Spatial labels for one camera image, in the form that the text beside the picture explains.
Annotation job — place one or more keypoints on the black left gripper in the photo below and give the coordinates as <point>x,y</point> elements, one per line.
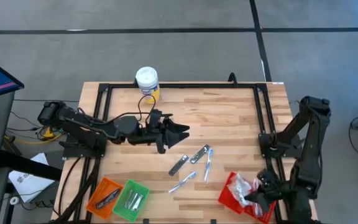
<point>157,137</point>

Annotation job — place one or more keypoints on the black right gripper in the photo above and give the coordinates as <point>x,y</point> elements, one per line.
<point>280,191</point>

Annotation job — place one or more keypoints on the teal white toothbrush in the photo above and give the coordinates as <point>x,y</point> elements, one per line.
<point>259,212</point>

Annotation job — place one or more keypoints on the red white toothbrush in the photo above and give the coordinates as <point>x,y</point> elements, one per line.
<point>256,183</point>

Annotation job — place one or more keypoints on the clear bag of cotton swabs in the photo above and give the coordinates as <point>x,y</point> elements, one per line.
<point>241,199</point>
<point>245,183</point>
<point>233,182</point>

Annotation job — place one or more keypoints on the black comb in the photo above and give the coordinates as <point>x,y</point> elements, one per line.
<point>104,202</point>
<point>199,153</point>
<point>113,195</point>
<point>179,165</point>

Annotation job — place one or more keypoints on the dark-blue striped toothbrush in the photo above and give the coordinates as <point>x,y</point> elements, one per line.
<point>182,183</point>

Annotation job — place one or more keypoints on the silver nail clipper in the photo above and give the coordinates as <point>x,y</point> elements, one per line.
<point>139,202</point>
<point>134,201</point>
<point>128,199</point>

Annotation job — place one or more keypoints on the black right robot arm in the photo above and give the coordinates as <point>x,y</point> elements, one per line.
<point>309,149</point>

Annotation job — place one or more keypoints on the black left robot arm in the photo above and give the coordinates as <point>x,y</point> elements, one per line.
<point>82,124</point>

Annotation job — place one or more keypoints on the red plastic basket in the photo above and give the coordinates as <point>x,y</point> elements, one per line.
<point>267,216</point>
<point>225,199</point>

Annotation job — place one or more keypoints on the yellow Lysol wipes canister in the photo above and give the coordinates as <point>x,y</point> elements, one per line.
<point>148,77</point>

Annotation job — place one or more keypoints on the orange plastic basket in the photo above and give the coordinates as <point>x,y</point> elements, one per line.
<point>104,183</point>

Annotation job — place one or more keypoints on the green plastic basket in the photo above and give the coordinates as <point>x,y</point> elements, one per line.
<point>120,209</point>

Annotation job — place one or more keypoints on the white paper sheet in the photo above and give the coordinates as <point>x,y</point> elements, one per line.
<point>30,183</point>

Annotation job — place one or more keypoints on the white tape roll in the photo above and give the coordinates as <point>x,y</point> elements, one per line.
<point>14,200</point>

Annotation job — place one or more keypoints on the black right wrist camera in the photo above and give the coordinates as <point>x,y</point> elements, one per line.
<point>267,177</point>

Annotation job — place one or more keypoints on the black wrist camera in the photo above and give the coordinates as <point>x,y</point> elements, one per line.
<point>267,177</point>
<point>155,118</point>

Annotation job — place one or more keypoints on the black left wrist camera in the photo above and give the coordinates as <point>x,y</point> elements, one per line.
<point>155,118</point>

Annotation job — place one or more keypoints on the black table frame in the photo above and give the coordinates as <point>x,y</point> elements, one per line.
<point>182,85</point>

